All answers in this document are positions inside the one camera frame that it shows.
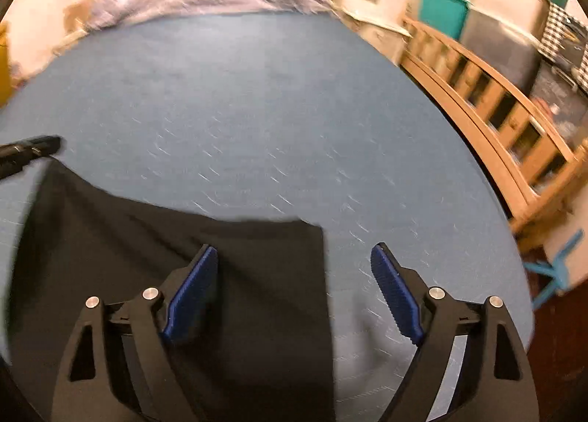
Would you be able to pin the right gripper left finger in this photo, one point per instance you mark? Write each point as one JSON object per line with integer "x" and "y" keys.
{"x": 115, "y": 366}

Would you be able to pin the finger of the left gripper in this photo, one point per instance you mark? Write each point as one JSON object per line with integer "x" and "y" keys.
{"x": 15, "y": 156}

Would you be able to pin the black pants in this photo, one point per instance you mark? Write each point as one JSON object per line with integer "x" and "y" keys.
{"x": 263, "y": 351}

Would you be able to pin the yellow armchair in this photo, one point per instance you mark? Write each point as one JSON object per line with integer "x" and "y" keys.
{"x": 6, "y": 88}

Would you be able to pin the blue quilted mattress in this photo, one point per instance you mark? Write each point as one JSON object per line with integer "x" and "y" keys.
{"x": 279, "y": 117}

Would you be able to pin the grey storage bin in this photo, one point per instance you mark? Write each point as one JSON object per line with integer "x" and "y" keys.
{"x": 511, "y": 52}

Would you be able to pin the teal storage bin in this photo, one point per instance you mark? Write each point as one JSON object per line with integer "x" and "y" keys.
{"x": 446, "y": 16}

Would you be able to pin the white nightstand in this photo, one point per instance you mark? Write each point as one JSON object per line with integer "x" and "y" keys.
{"x": 389, "y": 41}

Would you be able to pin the wooden crib rail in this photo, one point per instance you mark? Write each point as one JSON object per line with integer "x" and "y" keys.
{"x": 535, "y": 171}

